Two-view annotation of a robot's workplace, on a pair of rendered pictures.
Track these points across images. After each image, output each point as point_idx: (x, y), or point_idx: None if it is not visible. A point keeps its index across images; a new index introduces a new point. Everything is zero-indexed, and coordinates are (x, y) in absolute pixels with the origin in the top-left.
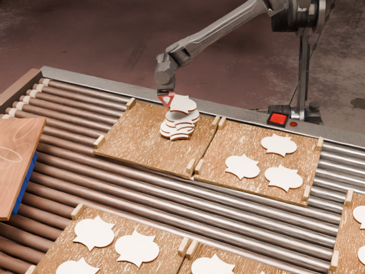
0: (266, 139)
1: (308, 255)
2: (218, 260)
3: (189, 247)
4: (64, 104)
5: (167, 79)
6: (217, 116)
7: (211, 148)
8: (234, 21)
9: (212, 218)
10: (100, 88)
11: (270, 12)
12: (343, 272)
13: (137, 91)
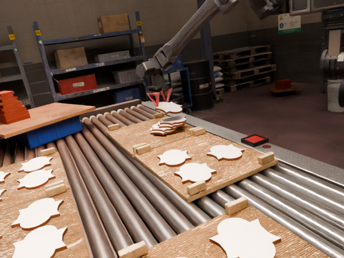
0: (219, 146)
1: None
2: (56, 204)
3: (53, 186)
4: (133, 115)
5: (143, 72)
6: (209, 132)
7: (171, 143)
8: (192, 20)
9: (107, 183)
10: (159, 111)
11: (221, 7)
12: None
13: (177, 114)
